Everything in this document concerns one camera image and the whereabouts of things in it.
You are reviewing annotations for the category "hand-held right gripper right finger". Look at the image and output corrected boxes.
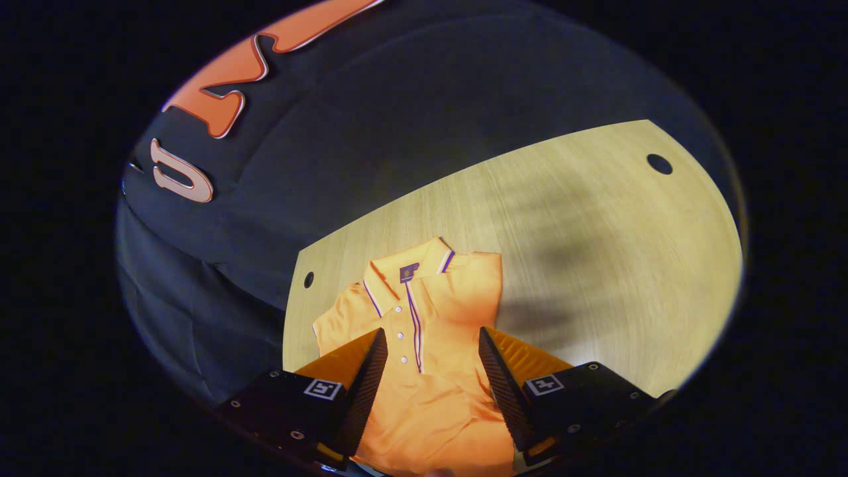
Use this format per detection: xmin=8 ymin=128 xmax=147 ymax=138
xmin=478 ymin=326 xmax=676 ymax=468

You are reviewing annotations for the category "orange T-shirt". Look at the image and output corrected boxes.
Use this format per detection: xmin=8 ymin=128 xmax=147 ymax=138
xmin=311 ymin=237 xmax=524 ymax=477

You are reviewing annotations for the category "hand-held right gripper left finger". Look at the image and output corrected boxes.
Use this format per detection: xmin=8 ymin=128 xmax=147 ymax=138
xmin=215 ymin=327 xmax=390 ymax=472

